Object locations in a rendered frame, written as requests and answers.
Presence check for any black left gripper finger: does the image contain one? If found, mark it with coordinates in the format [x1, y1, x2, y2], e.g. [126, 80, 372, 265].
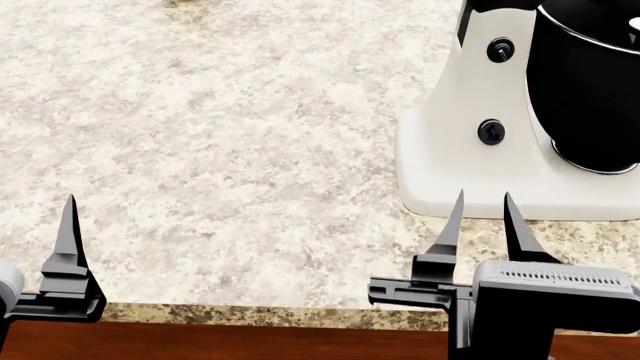
[39, 193, 94, 294]

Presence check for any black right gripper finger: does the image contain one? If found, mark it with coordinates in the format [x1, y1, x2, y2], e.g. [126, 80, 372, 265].
[503, 191, 563, 264]
[410, 188, 466, 284]

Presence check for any white stand mixer base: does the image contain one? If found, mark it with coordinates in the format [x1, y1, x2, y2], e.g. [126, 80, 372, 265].
[394, 0, 640, 222]

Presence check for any black stand mixer head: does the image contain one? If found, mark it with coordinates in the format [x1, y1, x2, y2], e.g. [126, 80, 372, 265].
[467, 0, 550, 13]

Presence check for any black round knob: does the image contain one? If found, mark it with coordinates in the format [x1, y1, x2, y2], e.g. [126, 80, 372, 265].
[477, 117, 507, 147]

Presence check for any black mixing bowl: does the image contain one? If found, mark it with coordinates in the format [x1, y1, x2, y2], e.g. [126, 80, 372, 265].
[524, 2, 640, 176]

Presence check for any brown wooden cabinet front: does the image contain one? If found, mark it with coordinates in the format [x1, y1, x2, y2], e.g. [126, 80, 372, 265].
[0, 320, 640, 360]

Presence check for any black knob with lever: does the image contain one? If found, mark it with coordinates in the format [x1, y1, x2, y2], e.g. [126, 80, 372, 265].
[486, 36, 517, 64]

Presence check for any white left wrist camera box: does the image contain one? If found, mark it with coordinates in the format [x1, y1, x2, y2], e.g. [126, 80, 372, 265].
[0, 263, 27, 317]

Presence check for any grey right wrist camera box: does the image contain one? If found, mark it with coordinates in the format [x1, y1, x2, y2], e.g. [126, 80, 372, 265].
[471, 258, 640, 336]

